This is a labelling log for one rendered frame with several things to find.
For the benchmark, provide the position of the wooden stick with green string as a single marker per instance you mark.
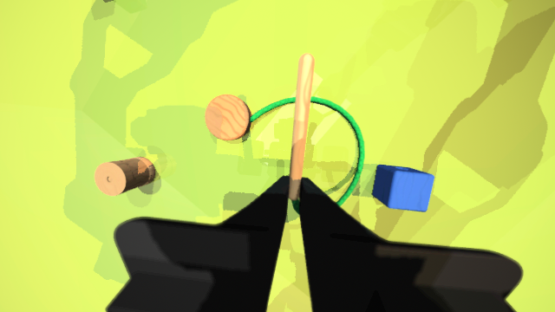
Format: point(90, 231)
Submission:
point(302, 101)

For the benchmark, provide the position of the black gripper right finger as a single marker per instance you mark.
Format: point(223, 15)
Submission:
point(345, 260)

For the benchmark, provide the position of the blue block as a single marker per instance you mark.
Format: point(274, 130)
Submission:
point(403, 188)

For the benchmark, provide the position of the round wooden button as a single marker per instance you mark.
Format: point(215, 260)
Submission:
point(227, 117)

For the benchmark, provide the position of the brown wooden cylinder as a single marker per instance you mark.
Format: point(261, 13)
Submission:
point(115, 177)

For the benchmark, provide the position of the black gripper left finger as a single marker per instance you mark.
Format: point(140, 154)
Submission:
point(242, 250)

